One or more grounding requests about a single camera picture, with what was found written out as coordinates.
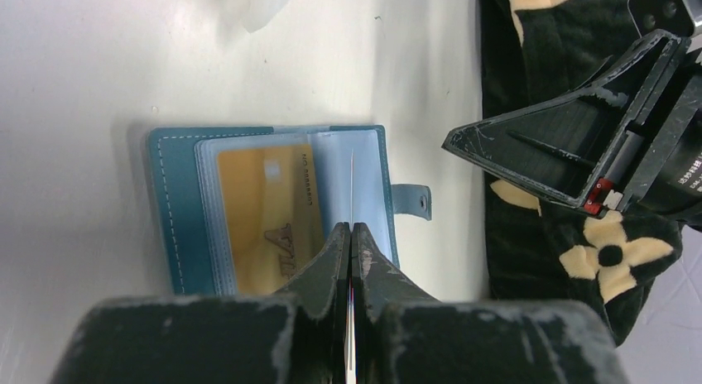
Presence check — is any black blanket with beige flowers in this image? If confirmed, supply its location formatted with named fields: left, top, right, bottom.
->
left=479, top=0, right=682, bottom=345

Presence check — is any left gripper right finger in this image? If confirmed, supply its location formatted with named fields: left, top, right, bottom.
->
left=352, top=223, right=627, bottom=383

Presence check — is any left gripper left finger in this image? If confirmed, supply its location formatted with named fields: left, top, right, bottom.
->
left=50, top=223, right=351, bottom=383

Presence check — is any blue leather card holder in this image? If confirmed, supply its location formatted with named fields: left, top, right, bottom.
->
left=147, top=125, right=432, bottom=295

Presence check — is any gold VIP card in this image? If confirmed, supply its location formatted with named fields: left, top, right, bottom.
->
left=216, top=143, right=325, bottom=295

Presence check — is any clear plastic tray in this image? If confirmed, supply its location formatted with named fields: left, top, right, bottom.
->
left=240, top=0, right=290, bottom=33

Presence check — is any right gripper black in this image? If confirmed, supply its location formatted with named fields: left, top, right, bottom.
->
left=443, top=30, right=701, bottom=228

